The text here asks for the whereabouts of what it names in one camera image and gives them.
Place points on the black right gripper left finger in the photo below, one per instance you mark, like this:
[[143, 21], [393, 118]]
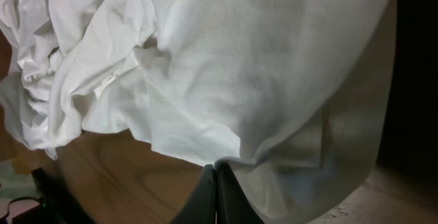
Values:
[[200, 208]]

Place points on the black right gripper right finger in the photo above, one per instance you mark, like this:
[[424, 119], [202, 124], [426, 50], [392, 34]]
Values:
[[232, 205]]

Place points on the white t-shirt pixel print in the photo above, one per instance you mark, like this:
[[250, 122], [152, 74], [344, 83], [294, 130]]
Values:
[[291, 93]]

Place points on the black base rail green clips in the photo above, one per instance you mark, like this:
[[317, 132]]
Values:
[[53, 205]]

